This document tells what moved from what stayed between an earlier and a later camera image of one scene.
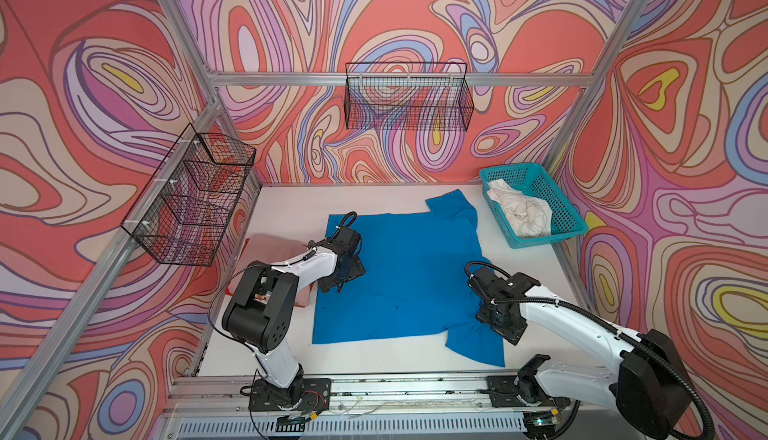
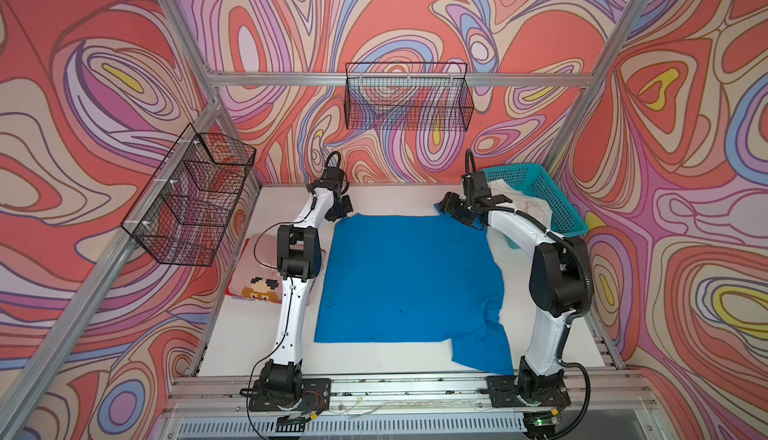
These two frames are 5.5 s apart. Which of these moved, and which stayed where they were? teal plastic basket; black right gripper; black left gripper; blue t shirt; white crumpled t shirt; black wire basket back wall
Moved: black right gripper; black left gripper
Stayed: teal plastic basket; black wire basket back wall; white crumpled t shirt; blue t shirt
